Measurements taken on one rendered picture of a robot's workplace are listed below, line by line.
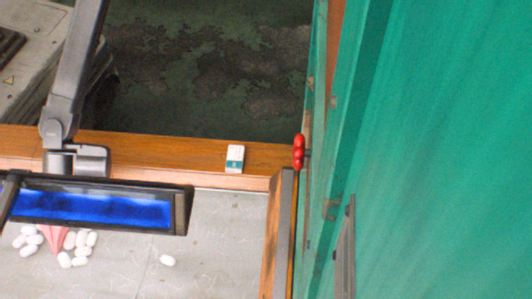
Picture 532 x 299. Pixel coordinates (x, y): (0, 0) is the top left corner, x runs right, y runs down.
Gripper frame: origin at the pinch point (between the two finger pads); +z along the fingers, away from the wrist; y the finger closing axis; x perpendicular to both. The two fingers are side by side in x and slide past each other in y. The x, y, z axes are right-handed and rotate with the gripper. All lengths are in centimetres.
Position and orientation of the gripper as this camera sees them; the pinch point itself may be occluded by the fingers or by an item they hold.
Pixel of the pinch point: (56, 250)
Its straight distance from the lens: 114.4
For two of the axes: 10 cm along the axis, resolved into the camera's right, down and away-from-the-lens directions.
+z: -0.6, 9.9, 0.9
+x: 0.5, -0.9, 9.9
